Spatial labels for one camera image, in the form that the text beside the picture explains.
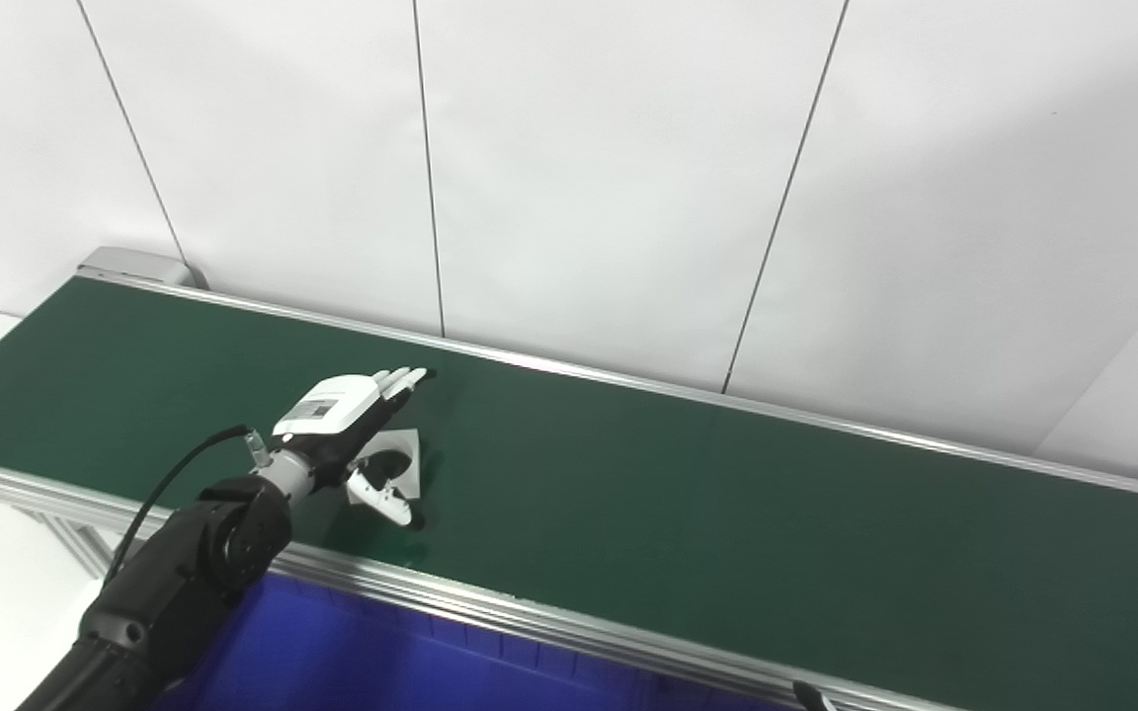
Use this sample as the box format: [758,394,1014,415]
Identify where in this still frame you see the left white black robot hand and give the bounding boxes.
[272,366,438,532]

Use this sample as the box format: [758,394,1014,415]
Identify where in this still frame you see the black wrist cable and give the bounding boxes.
[103,424,252,586]

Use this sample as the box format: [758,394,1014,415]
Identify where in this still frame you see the white square part with hole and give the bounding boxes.
[346,427,423,506]

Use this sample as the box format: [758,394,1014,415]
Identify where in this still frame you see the blue plastic bin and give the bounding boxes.
[148,571,799,711]

